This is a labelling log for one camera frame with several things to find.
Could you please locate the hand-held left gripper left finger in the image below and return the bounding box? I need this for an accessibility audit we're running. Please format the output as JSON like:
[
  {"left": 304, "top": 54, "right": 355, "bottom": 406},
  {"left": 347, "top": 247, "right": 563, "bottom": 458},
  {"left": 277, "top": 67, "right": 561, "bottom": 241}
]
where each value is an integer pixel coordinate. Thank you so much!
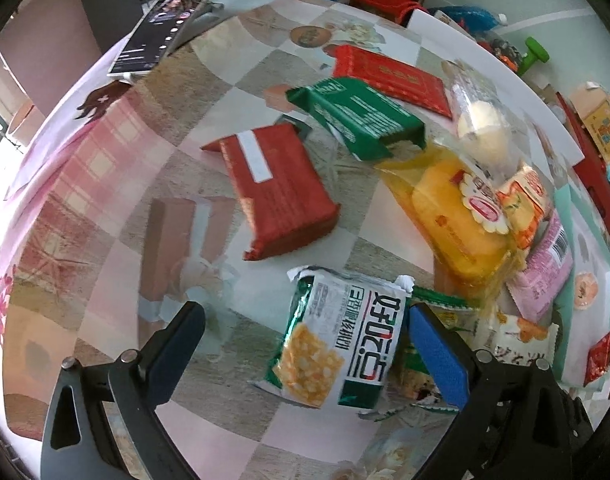
[{"left": 40, "top": 301, "right": 207, "bottom": 480}]

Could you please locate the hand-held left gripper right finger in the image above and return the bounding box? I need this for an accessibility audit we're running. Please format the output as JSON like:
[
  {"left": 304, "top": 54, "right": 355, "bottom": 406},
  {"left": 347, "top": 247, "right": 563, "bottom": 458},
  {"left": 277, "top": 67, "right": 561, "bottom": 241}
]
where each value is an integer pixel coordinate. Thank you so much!
[{"left": 406, "top": 302, "right": 598, "bottom": 480}]

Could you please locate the white green corn snack packet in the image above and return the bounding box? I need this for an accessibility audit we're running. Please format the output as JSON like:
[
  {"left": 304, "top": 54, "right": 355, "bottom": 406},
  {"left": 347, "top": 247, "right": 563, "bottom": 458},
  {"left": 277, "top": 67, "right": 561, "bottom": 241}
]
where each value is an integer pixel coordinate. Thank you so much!
[{"left": 250, "top": 266, "right": 416, "bottom": 413}]

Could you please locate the teal box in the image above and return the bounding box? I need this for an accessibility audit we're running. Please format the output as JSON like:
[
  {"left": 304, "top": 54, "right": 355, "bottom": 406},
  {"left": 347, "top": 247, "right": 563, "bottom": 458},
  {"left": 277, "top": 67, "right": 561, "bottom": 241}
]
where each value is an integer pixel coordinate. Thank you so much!
[{"left": 550, "top": 185, "right": 610, "bottom": 396}]

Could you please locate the green printed snack packet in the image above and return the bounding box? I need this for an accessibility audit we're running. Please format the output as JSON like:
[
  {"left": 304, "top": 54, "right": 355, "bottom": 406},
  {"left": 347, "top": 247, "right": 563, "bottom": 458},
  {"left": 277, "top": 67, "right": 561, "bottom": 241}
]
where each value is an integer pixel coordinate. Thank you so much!
[{"left": 375, "top": 285, "right": 480, "bottom": 421}]

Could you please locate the cream packet with orange circles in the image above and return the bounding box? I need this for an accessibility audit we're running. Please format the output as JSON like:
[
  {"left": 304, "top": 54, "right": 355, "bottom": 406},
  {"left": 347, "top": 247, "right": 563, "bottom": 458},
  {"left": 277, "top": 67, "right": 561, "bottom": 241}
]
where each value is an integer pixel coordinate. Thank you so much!
[{"left": 477, "top": 310, "right": 560, "bottom": 386}]

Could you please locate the yellow cake packet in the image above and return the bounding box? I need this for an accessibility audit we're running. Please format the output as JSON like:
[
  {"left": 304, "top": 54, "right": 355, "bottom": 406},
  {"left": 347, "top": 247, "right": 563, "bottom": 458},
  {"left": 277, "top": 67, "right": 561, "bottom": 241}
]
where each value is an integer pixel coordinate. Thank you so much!
[{"left": 375, "top": 147, "right": 528, "bottom": 301}]

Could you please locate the pink snack packet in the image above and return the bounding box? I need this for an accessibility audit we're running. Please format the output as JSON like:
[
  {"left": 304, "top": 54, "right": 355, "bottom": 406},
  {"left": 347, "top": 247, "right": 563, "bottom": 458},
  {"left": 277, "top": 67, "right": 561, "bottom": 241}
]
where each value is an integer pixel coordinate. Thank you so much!
[{"left": 507, "top": 207, "right": 576, "bottom": 326}]

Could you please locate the small red packet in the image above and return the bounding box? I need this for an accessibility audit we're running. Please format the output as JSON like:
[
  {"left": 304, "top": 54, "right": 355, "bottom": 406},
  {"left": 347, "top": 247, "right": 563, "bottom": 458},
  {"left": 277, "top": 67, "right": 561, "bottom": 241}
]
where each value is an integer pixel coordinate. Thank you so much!
[{"left": 583, "top": 327, "right": 610, "bottom": 388}]

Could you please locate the orange white snack packet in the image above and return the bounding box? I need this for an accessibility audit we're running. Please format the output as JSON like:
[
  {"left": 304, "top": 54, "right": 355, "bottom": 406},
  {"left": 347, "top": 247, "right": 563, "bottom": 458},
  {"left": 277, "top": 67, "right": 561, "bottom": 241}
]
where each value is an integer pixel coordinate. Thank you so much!
[{"left": 495, "top": 165, "right": 556, "bottom": 251}]

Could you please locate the brown-red packet with white stripe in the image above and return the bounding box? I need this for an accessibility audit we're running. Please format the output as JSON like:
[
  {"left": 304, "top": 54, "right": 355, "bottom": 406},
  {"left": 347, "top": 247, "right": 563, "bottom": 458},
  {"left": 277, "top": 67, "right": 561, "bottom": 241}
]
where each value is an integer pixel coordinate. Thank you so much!
[{"left": 201, "top": 124, "right": 342, "bottom": 262}]

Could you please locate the clear bag with bun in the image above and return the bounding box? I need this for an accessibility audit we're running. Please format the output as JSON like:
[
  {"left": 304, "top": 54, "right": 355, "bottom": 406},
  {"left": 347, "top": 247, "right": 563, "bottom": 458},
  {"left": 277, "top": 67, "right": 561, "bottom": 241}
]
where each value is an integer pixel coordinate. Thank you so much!
[{"left": 442, "top": 60, "right": 528, "bottom": 181}]

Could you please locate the long red box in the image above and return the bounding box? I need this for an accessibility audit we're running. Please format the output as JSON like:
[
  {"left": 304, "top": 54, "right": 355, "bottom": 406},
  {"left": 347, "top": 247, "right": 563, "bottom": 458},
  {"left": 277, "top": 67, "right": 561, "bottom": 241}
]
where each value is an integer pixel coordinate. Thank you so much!
[{"left": 555, "top": 92, "right": 610, "bottom": 238}]

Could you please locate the small yellow carton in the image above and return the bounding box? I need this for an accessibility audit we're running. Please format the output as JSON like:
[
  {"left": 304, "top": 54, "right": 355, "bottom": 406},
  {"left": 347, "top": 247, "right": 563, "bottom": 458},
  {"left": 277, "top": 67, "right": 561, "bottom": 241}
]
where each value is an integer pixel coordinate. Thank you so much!
[{"left": 567, "top": 82, "right": 610, "bottom": 163}]

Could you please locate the flat red packet gold print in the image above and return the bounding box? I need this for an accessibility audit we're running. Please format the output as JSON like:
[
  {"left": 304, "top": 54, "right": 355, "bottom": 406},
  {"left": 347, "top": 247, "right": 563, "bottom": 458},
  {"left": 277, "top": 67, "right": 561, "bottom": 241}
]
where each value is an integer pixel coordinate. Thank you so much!
[{"left": 331, "top": 44, "right": 453, "bottom": 120}]

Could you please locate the pile of colourful toys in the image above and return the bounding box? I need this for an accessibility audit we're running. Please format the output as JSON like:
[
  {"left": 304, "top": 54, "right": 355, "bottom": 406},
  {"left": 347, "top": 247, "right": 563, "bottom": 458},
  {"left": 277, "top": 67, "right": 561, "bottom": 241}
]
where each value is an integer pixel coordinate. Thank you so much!
[{"left": 480, "top": 30, "right": 526, "bottom": 68}]

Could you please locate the smartphone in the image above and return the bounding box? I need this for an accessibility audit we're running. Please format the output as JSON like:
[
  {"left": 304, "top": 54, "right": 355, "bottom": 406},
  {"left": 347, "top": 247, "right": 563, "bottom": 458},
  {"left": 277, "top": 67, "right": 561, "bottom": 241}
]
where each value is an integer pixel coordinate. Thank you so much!
[{"left": 108, "top": 0, "right": 232, "bottom": 77}]

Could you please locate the blue bottle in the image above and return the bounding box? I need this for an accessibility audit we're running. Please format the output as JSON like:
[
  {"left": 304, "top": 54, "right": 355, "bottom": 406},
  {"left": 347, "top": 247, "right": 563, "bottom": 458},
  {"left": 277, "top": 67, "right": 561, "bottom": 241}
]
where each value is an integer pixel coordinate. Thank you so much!
[{"left": 430, "top": 5, "right": 508, "bottom": 31}]

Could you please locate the grey phone stand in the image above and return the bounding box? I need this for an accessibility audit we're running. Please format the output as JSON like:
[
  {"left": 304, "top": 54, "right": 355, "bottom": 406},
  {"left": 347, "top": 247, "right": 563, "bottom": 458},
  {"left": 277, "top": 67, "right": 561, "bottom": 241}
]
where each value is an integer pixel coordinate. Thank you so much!
[{"left": 120, "top": 2, "right": 226, "bottom": 86}]

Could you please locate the dark cabinet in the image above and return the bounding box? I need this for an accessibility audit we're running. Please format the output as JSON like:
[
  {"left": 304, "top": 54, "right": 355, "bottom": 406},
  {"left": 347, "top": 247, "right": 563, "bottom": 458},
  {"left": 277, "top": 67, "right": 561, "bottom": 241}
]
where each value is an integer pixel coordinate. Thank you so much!
[{"left": 72, "top": 0, "right": 151, "bottom": 53}]

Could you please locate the green toy handle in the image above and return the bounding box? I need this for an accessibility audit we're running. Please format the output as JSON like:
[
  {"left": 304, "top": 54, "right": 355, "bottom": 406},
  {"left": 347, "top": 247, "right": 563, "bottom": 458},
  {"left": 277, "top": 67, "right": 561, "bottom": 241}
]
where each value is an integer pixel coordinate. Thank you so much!
[{"left": 517, "top": 35, "right": 550, "bottom": 77}]

